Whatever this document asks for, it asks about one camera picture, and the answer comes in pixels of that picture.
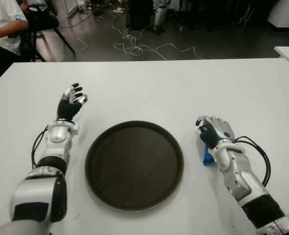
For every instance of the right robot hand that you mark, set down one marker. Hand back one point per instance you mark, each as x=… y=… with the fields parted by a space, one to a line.
x=218 y=129

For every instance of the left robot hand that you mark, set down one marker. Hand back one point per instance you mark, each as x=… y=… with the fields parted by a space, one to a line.
x=67 y=109

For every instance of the blue Oreo packet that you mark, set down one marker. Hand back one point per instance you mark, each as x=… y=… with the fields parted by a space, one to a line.
x=207 y=156

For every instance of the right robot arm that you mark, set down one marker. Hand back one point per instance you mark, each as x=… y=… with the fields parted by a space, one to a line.
x=245 y=176

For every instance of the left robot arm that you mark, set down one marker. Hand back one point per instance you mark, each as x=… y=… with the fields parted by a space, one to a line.
x=57 y=132

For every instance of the round dark brown tray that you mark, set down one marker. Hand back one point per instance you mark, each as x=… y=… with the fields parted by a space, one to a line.
x=134 y=166

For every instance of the black chair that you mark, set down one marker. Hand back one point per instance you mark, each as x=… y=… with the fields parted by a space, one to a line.
x=44 y=22

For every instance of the white cabinet panel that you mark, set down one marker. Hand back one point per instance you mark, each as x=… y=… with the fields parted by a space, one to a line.
x=71 y=7

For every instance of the seated person white shirt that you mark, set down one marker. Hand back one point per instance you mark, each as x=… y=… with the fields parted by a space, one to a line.
x=2 y=22

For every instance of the black box cabinet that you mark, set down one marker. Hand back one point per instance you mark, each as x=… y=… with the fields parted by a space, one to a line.
x=140 y=14

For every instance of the silver humanoid robot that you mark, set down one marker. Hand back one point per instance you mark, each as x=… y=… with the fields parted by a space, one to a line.
x=159 y=14

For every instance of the white curved cabinet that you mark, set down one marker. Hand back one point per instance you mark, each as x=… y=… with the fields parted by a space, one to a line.
x=286 y=14

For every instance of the grey metal frame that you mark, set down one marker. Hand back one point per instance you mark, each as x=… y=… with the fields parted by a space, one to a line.
x=246 y=13

